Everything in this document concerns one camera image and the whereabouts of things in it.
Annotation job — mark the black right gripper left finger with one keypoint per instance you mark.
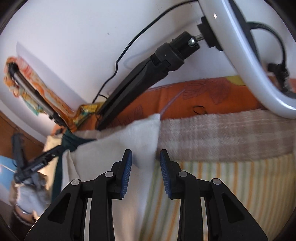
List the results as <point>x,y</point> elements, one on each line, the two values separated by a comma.
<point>121,171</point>

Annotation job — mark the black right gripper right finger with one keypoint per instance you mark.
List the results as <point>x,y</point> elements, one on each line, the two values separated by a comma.
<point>170,171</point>

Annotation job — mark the left hand in grey glove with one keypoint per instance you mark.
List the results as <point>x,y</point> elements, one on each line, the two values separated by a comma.
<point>28,201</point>

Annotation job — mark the plaid beige blanket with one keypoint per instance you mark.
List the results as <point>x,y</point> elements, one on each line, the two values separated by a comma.
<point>244,136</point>

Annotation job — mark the folded tripod with colourful cloth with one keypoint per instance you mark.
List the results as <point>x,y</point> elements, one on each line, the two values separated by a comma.
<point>23,81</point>

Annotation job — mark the striped yellow bed cover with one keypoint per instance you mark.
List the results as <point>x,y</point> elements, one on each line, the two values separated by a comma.
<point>251,200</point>

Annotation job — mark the orange bed sheet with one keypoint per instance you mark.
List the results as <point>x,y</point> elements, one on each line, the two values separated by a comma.
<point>187,99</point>

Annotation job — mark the black ring light stand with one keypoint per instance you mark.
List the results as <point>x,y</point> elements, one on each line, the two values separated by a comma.
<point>168,57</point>

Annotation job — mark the white ring light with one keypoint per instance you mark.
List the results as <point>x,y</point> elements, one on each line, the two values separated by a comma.
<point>229,33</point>

